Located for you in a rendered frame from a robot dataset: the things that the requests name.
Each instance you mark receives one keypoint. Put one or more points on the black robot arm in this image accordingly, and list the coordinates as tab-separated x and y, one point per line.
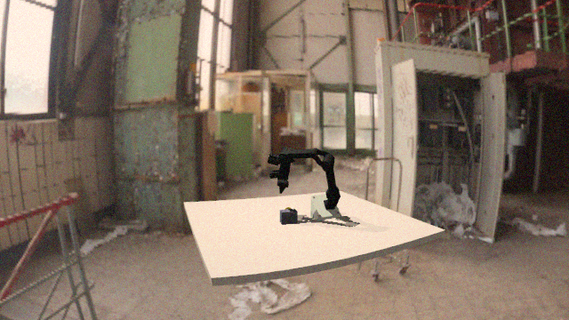
286	157

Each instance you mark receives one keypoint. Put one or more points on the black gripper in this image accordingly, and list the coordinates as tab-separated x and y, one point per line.
282	182

